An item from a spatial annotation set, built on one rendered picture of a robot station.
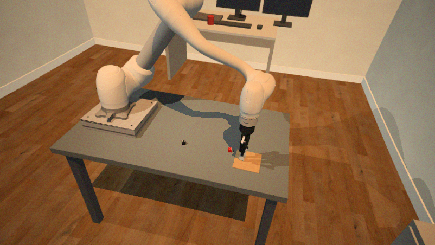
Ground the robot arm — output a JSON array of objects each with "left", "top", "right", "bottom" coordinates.
[{"left": 95, "top": 0, "right": 276, "bottom": 127}]

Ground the orange flat mat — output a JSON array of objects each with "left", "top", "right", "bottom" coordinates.
[{"left": 232, "top": 149, "right": 262, "bottom": 173}]

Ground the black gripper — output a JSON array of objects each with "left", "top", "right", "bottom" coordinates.
[{"left": 239, "top": 124, "right": 255, "bottom": 161}]

